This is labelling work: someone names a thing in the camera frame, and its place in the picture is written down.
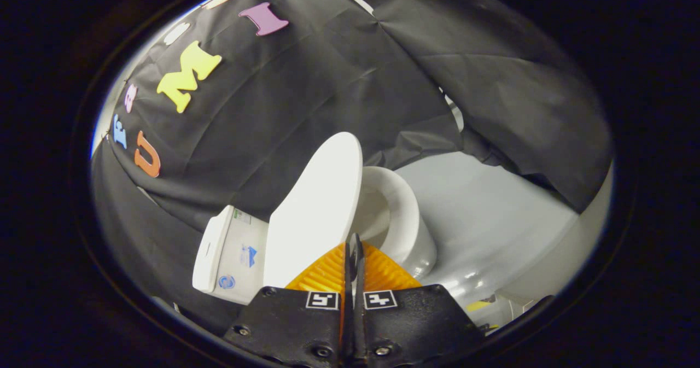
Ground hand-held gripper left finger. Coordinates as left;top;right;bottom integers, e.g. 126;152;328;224
223;242;351;366

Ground black backdrop cloth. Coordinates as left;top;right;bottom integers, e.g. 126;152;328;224
90;0;614;337

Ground white toilet lid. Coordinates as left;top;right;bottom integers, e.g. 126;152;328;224
263;131;364;290

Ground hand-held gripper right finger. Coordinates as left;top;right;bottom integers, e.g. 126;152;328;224
350;233;485;366

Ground white toilet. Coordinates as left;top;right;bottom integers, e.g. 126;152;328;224
192;165;439;305

